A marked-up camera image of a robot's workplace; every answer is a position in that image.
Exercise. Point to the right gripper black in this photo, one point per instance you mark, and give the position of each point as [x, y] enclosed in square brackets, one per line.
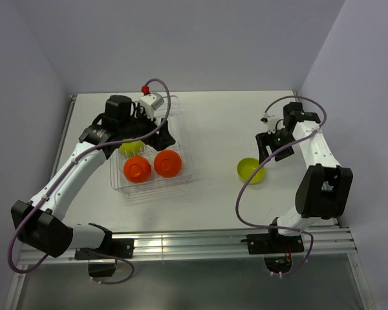
[262, 139]

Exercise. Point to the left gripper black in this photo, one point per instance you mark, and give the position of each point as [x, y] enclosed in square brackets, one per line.
[165, 139]

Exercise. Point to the orange bowl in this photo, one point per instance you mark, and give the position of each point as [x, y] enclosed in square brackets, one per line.
[168, 163]
[137, 169]

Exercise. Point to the green bowl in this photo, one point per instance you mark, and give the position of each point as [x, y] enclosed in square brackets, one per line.
[246, 167]
[131, 149]

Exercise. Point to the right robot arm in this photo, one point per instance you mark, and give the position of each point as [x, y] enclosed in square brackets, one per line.
[324, 189]

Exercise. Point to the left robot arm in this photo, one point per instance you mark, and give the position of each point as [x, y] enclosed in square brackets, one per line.
[39, 222]

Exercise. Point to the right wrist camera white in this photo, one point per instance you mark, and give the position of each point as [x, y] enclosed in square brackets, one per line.
[270, 121]

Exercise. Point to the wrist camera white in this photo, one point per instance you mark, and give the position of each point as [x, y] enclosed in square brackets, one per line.
[150, 102]
[270, 121]

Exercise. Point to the wire dish rack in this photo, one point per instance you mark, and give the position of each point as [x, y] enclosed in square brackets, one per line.
[156, 182]

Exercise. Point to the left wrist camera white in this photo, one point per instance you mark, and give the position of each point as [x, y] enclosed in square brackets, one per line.
[150, 102]

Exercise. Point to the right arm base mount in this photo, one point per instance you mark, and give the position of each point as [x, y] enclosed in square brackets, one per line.
[273, 244]

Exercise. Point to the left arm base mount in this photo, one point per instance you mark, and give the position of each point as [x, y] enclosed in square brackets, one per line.
[118, 248]

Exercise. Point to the aluminium rail front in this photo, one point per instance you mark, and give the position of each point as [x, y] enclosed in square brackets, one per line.
[217, 244]

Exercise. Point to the black box under rail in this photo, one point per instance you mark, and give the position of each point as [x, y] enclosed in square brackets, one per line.
[101, 270]

